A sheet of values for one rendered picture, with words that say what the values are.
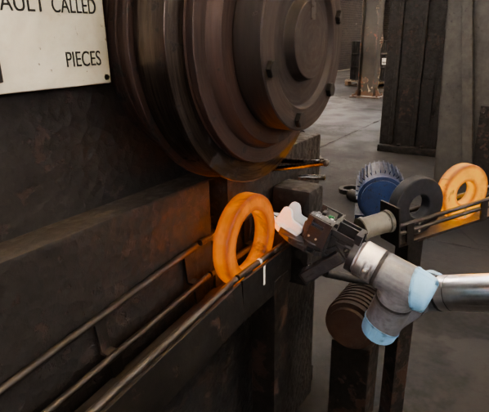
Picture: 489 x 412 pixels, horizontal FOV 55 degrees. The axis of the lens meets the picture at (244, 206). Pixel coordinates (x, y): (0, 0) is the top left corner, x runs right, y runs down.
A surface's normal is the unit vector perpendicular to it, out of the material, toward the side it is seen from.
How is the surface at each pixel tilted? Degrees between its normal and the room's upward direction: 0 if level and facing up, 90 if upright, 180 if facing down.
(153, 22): 84
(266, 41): 90
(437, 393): 0
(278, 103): 90
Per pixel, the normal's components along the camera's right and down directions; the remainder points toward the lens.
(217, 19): -0.11, 0.18
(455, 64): -0.73, 0.24
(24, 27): 0.84, 0.17
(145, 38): -0.54, 0.27
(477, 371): -0.01, -0.94
